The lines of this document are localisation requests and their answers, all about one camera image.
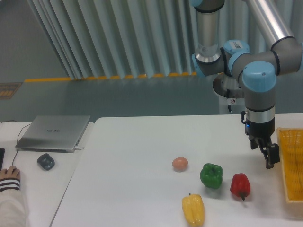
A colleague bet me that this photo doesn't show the black laptop cable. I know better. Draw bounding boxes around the black laptop cable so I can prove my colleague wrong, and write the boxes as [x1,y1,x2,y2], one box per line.
[0,120,33,169]

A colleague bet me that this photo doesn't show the brown egg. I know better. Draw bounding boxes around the brown egg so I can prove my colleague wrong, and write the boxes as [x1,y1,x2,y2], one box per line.
[172,157,188,172]

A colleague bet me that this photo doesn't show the black phone edge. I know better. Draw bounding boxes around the black phone edge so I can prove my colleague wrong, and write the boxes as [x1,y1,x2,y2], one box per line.
[0,148,5,170]

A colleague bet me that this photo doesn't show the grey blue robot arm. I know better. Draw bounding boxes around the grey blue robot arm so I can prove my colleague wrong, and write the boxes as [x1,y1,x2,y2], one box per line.
[190,0,303,169]

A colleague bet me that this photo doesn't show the yellow bell pepper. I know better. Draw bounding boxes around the yellow bell pepper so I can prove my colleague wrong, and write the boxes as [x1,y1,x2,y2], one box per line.
[182,194,205,227]

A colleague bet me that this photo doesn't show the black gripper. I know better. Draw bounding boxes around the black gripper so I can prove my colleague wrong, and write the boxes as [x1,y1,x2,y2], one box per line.
[241,111,279,169]

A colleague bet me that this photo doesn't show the silver closed laptop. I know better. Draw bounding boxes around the silver closed laptop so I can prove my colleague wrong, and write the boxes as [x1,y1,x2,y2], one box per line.
[16,115,90,153]

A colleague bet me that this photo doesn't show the green bell pepper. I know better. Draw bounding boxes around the green bell pepper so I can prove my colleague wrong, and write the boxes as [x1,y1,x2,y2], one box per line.
[200,163,223,189]

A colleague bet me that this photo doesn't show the white pleated curtain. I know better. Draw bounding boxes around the white pleated curtain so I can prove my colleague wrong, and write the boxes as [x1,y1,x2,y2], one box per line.
[27,0,273,80]

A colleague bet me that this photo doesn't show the person's hand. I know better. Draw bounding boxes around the person's hand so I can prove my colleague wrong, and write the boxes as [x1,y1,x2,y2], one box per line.
[0,166,21,181]

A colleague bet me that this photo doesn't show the red bell pepper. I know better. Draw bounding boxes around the red bell pepper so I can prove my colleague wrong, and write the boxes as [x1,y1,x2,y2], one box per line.
[230,173,250,201]

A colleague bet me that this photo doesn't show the striped cuff cream sleeve forearm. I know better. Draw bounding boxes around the striped cuff cream sleeve forearm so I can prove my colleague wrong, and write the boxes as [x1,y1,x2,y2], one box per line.
[0,177,27,227]

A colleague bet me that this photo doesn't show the yellow woven basket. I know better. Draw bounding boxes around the yellow woven basket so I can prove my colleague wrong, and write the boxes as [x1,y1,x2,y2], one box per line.
[277,128,303,203]

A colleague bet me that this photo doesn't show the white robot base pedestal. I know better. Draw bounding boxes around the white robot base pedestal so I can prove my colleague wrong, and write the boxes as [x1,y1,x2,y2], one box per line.
[213,73,245,114]

